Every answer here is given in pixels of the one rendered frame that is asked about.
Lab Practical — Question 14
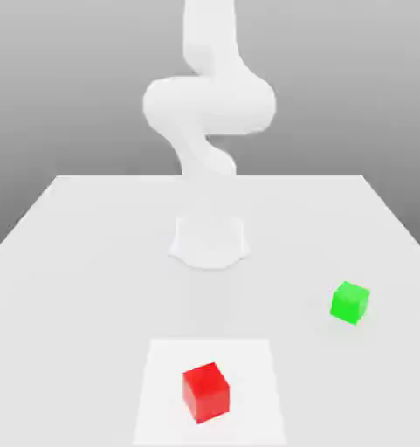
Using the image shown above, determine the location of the small green cube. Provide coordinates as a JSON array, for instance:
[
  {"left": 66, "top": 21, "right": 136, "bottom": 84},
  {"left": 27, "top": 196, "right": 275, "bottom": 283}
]
[{"left": 329, "top": 279, "right": 371, "bottom": 327}]

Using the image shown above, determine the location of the small red cube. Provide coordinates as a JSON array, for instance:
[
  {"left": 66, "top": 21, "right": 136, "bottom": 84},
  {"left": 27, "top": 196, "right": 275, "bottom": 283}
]
[{"left": 181, "top": 361, "right": 231, "bottom": 425}]

